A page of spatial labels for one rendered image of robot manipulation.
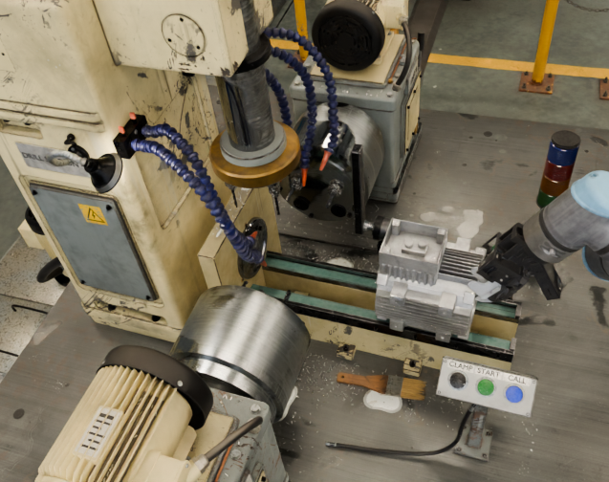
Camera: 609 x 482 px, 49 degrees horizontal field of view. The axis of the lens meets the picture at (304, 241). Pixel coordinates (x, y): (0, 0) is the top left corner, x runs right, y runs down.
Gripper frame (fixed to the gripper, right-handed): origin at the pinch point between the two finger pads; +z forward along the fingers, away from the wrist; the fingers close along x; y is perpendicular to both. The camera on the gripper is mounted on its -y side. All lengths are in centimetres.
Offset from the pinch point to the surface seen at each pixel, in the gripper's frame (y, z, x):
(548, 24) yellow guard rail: -38, 61, -231
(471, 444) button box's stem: -16.3, 21.7, 17.9
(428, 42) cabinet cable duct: 0, 123, -260
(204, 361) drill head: 42, 17, 32
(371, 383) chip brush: 4.1, 34.5, 9.5
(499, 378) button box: -5.3, -2.2, 17.0
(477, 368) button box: -1.5, -0.6, 16.3
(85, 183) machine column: 78, 16, 12
